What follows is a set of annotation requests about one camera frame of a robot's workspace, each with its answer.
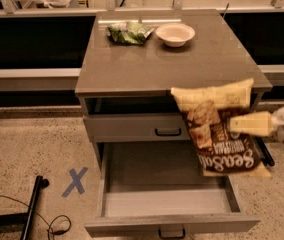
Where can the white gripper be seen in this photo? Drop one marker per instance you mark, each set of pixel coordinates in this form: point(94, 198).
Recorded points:
point(259, 123)

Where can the brown sea salt chip bag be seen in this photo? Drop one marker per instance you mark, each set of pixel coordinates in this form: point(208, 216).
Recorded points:
point(205, 112)

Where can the closed grey upper drawer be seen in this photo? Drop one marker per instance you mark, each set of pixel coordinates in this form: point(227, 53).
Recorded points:
point(132, 127)

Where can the open grey middle drawer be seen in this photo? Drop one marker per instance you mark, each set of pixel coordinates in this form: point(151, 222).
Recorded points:
point(147, 186)

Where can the grey cabinet with counter top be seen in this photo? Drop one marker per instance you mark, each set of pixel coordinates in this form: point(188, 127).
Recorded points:
point(120, 79)

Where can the green chip bag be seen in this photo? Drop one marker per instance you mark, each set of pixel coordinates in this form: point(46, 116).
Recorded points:
point(128, 33)

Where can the black wheeled stand base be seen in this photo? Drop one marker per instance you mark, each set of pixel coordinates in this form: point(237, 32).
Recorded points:
point(266, 156)

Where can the white paper bowl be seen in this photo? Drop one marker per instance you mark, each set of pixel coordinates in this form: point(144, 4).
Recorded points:
point(175, 34)

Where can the blue tape X mark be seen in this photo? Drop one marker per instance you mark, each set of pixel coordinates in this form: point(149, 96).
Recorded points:
point(76, 183)

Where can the black drawer handle upper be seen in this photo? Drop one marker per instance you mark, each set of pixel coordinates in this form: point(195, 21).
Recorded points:
point(167, 132)

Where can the black drawer handle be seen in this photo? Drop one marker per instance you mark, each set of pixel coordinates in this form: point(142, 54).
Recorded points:
point(172, 235)
point(167, 132)

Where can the black drawer handle lower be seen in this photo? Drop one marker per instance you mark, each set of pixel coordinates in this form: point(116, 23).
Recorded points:
point(172, 235)

